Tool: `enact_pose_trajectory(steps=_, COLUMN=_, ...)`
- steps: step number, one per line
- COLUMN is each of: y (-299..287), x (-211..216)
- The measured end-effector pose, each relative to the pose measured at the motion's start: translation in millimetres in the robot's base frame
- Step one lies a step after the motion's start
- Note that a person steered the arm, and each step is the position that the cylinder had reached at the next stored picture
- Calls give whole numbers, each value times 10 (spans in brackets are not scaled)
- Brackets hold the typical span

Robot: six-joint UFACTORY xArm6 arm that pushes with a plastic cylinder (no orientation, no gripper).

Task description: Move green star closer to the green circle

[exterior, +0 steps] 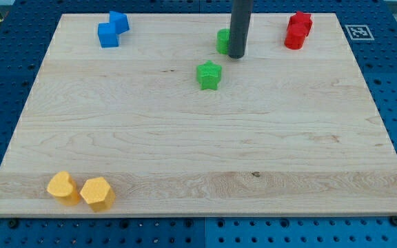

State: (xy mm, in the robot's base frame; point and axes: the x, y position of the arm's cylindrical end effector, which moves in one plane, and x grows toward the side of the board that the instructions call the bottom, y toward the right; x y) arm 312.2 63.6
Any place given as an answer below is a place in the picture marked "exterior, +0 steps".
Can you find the green star block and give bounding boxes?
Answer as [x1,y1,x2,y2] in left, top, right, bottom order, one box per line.
[196,61,222,90]

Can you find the red star block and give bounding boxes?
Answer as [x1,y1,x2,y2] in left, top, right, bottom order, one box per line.
[287,11,313,37]

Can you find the green cylinder block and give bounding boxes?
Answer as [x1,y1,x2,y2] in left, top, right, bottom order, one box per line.
[216,28,230,54]

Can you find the wooden board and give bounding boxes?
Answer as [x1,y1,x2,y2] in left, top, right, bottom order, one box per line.
[0,13,397,218]

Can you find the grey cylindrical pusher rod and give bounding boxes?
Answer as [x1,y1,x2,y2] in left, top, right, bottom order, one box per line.
[227,0,254,59]

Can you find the yellow hexagon block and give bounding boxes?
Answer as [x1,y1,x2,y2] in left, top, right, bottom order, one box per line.
[80,177,116,212]

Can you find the blue angled block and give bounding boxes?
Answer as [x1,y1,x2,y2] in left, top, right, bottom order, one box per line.
[109,11,130,34]

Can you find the red cylinder block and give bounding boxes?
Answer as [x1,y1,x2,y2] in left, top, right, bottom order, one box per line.
[284,23,308,50]

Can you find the blue cube block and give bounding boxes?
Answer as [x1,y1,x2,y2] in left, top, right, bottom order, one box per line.
[97,23,119,48]

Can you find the yellow heart block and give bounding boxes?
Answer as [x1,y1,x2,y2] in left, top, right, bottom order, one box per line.
[46,171,81,206]

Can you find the white fiducial marker tag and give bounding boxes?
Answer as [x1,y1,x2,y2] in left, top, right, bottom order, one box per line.
[345,24,374,41]

